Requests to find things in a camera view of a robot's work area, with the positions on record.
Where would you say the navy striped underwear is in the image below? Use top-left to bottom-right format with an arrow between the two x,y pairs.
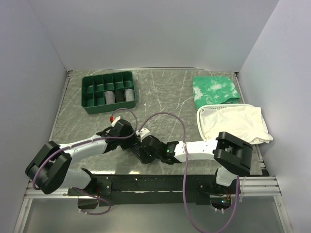
131,143 -> 141,161

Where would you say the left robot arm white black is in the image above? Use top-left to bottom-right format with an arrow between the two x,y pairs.
25,126 -> 137,195

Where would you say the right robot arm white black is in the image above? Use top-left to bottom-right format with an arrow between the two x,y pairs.
136,128 -> 253,194

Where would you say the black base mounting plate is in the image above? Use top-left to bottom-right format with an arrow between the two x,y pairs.
68,175 -> 241,211

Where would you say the green compartment organizer tray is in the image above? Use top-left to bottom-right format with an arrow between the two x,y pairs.
81,71 -> 137,115

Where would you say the green white tie-dye cloth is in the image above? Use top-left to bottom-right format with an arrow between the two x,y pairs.
192,76 -> 240,110

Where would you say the white perforated laundry basket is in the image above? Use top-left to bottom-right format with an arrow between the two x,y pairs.
196,104 -> 255,140

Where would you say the white cloth in basket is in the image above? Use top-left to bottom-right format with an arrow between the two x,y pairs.
196,104 -> 273,145

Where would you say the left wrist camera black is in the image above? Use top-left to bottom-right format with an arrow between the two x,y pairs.
109,119 -> 133,137

